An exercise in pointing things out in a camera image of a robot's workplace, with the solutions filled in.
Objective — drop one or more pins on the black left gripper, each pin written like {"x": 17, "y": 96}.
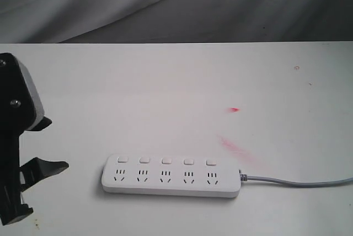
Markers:
{"x": 16, "y": 116}

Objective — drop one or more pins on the white five-outlet power strip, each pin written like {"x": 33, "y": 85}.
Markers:
{"x": 171, "y": 175}

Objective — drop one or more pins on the grey backdrop cloth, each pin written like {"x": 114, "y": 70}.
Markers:
{"x": 162, "y": 21}

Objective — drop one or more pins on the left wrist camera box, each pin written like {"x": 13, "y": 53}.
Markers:
{"x": 34, "y": 95}

